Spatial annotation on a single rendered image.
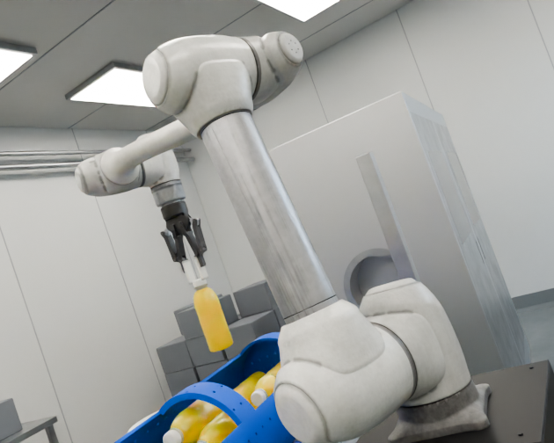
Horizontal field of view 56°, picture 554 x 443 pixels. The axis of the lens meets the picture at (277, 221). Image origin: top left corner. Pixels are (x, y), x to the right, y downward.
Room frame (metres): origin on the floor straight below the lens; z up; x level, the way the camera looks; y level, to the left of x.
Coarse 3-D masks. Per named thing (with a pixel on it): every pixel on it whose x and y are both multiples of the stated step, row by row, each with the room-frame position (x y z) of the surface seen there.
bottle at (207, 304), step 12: (204, 288) 1.50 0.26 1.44; (204, 300) 1.48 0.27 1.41; (216, 300) 1.50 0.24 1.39; (204, 312) 1.48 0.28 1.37; (216, 312) 1.49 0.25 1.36; (204, 324) 1.49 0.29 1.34; (216, 324) 1.48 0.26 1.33; (216, 336) 1.48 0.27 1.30; (228, 336) 1.50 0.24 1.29; (216, 348) 1.48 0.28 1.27
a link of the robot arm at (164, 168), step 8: (168, 152) 1.48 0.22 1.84; (152, 160) 1.44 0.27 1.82; (160, 160) 1.46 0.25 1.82; (168, 160) 1.47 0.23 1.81; (176, 160) 1.51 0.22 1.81; (144, 168) 1.43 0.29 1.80; (152, 168) 1.44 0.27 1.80; (160, 168) 1.45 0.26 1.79; (168, 168) 1.47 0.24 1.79; (176, 168) 1.49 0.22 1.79; (144, 176) 1.43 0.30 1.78; (152, 176) 1.45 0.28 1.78; (160, 176) 1.46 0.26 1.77; (168, 176) 1.47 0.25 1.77; (176, 176) 1.49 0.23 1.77; (144, 184) 1.45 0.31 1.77; (152, 184) 1.47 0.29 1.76; (160, 184) 1.47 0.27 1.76
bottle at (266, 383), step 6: (276, 366) 1.53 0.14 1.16; (270, 372) 1.48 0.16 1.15; (276, 372) 1.48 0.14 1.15; (264, 378) 1.45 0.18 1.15; (270, 378) 1.44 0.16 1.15; (258, 384) 1.43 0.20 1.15; (264, 384) 1.42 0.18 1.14; (270, 384) 1.43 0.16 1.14; (264, 390) 1.41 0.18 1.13; (270, 390) 1.42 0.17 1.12
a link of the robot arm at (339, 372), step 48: (192, 48) 0.89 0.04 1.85; (240, 48) 0.96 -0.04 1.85; (192, 96) 0.90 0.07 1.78; (240, 96) 0.92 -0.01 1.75; (240, 144) 0.90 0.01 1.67; (240, 192) 0.90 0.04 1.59; (288, 240) 0.88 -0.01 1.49; (288, 288) 0.88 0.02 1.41; (288, 336) 0.86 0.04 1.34; (336, 336) 0.84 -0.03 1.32; (384, 336) 0.91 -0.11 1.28; (288, 384) 0.82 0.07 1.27; (336, 384) 0.80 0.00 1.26; (384, 384) 0.85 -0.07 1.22; (336, 432) 0.80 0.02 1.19
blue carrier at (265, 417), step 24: (264, 336) 1.61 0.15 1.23; (240, 360) 1.64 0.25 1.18; (264, 360) 1.66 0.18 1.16; (216, 384) 1.25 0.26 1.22; (168, 408) 1.25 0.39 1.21; (240, 408) 1.20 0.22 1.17; (264, 408) 1.25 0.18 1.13; (144, 432) 1.23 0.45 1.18; (240, 432) 1.14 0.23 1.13; (264, 432) 1.21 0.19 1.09; (288, 432) 1.33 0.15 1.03
